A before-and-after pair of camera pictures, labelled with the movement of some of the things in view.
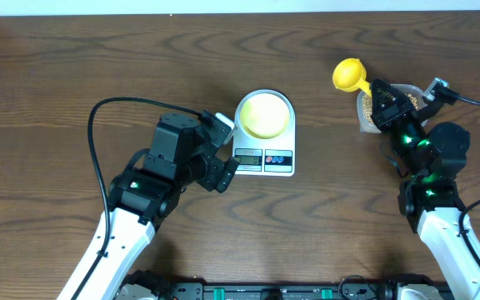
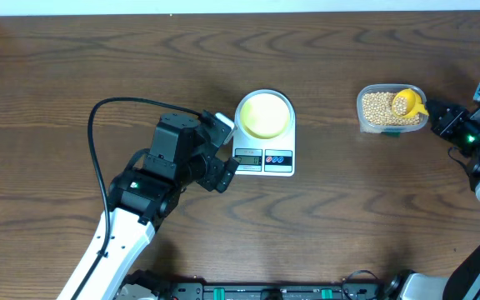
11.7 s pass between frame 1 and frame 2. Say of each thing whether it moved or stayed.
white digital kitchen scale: stayed
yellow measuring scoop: moved
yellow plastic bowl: stayed
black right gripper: moved
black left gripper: stayed
